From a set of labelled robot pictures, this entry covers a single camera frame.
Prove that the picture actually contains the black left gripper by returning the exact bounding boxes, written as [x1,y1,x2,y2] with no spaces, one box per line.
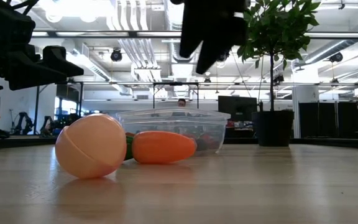
[0,0,85,93]

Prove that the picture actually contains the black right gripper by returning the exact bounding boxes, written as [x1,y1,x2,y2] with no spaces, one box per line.
[169,0,249,76]

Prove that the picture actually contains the pale orange toy peach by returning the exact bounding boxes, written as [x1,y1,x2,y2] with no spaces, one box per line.
[54,113,128,180]

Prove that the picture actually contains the orange toy carrot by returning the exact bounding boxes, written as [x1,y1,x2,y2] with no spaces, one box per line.
[124,130,198,166]

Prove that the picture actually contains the clear plastic tupperware container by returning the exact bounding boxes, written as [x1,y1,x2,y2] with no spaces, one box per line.
[115,107,231,157]

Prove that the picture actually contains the black background robot equipment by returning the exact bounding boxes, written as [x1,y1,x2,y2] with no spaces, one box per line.
[10,111,34,136]

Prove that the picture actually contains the black monitor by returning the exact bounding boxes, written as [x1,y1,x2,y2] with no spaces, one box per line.
[218,95,258,123]

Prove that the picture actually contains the green potted plant black pot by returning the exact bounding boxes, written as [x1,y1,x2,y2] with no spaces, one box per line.
[235,0,323,147]

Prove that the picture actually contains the black partition panels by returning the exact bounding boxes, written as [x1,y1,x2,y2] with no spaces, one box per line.
[298,100,358,140]

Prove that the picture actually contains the silver ventilation duct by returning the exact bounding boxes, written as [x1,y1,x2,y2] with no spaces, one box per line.
[163,0,198,64]

